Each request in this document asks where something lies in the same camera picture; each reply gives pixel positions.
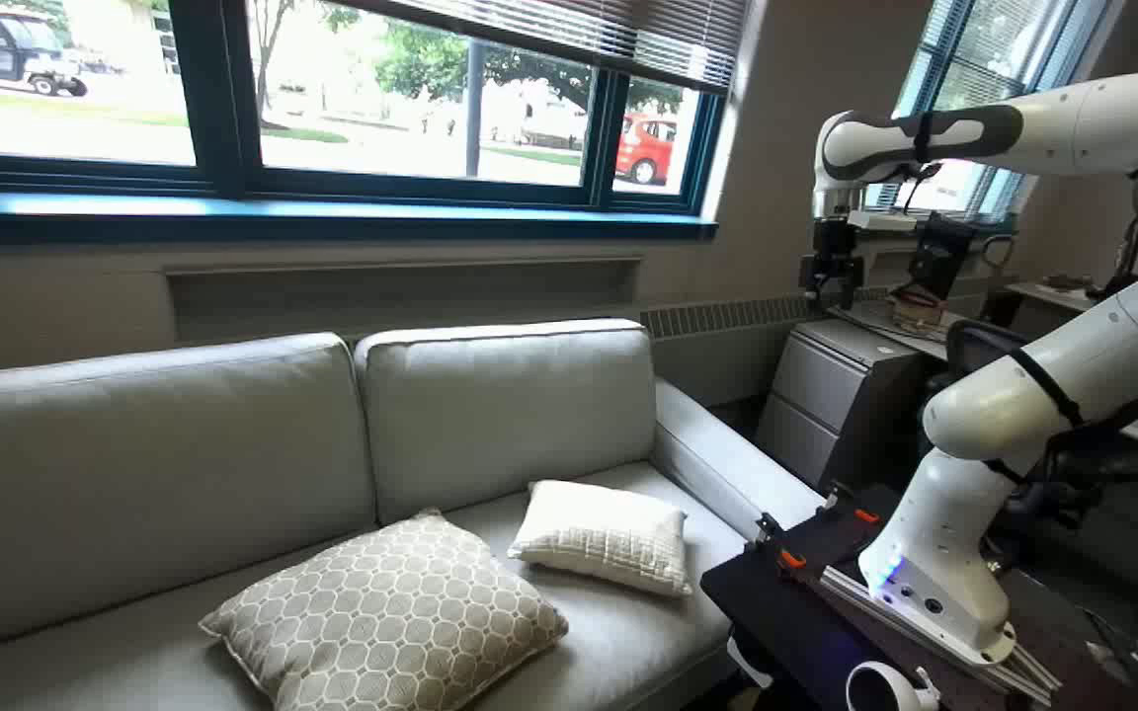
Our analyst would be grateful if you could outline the black computer monitor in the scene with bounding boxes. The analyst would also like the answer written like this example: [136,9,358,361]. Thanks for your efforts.
[907,209,986,305]

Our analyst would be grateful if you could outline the small white ribbed pillow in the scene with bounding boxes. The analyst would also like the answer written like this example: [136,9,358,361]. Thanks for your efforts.
[505,479,697,598]

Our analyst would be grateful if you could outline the beige octagon patterned pillow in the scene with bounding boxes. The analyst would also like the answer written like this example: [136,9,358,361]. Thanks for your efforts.
[194,508,575,711]

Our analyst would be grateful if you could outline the grey fabric sofa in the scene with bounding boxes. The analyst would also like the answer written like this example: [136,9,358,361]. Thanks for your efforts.
[0,317,826,711]

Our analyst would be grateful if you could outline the grey filing cabinet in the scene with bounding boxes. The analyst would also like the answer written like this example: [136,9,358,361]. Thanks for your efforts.
[755,317,938,494]

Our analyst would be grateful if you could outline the teal framed wide window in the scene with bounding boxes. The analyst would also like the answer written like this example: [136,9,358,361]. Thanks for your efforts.
[0,0,737,248]

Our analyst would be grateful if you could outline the white mug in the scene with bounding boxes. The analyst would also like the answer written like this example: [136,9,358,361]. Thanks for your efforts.
[841,654,945,711]

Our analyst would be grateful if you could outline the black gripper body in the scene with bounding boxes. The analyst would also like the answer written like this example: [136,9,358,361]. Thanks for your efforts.
[800,215,870,300]

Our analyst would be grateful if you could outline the light blue framed window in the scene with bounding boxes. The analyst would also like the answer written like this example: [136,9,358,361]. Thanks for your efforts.
[857,0,1129,228]

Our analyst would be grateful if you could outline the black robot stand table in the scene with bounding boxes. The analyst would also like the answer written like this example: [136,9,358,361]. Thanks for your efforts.
[701,485,1138,711]

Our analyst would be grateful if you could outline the red vehicle outside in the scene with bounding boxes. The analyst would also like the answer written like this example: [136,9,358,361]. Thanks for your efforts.
[614,111,686,190]

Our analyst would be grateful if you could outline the dark SUV outside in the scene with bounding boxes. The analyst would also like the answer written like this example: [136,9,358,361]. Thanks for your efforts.
[0,0,97,103]

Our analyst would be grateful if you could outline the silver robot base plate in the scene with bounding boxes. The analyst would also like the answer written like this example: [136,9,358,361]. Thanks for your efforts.
[813,566,1069,702]

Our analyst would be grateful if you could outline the grey window blinds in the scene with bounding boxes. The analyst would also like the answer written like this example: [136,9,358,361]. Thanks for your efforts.
[383,0,750,90]

